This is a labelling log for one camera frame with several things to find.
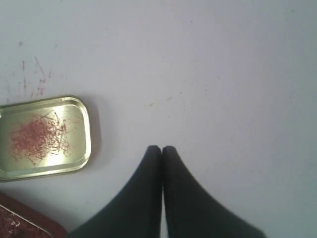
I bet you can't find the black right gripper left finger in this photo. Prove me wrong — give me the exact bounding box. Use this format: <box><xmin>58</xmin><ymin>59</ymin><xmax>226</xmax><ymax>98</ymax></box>
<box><xmin>68</xmin><ymin>145</ymin><xmax>162</xmax><ymax>238</ymax></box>

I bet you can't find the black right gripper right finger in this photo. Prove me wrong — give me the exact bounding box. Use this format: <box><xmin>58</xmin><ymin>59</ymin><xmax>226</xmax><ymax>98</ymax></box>
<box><xmin>162</xmin><ymin>146</ymin><xmax>265</xmax><ymax>238</ymax></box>

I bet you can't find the red tin with red powder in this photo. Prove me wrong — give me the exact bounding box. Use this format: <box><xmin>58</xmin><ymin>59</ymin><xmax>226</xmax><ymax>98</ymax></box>
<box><xmin>0</xmin><ymin>193</ymin><xmax>67</xmax><ymax>238</ymax></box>

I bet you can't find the gold tin lid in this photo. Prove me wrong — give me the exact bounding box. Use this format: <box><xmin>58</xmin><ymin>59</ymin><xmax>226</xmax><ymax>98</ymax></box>
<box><xmin>0</xmin><ymin>96</ymin><xmax>92</xmax><ymax>182</ymax></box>

